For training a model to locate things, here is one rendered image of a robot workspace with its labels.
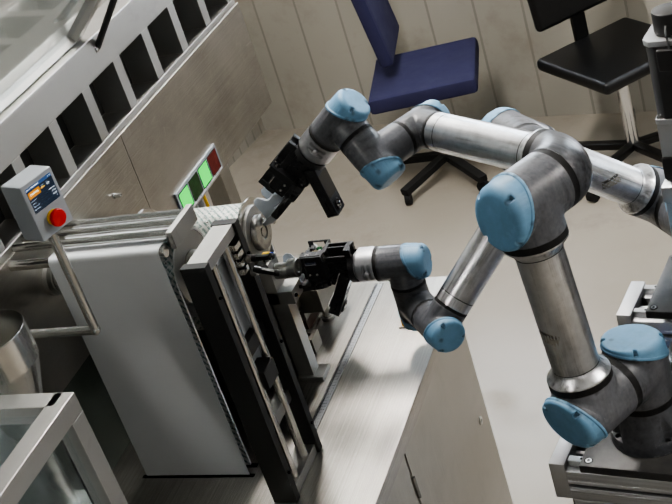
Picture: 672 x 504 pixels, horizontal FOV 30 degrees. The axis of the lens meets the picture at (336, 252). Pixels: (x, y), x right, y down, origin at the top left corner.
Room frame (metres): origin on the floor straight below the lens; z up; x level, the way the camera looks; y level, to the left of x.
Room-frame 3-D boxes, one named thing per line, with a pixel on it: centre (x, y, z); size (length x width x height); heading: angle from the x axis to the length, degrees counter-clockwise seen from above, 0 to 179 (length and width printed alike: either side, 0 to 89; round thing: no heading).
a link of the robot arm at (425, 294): (2.24, -0.13, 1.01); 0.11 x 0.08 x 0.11; 12
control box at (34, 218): (1.84, 0.42, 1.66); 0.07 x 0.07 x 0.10; 47
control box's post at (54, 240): (1.85, 0.42, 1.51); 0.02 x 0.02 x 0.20
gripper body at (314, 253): (2.33, 0.02, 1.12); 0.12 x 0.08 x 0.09; 63
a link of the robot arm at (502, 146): (2.05, -0.34, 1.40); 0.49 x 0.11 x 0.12; 31
